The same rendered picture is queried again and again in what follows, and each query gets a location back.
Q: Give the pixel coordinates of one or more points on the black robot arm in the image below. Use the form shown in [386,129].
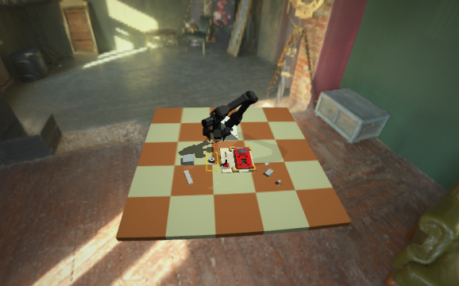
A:
[222,111]

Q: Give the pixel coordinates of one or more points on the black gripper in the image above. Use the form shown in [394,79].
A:
[206,131]

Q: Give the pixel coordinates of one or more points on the white flat bar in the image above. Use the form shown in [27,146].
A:
[188,177]

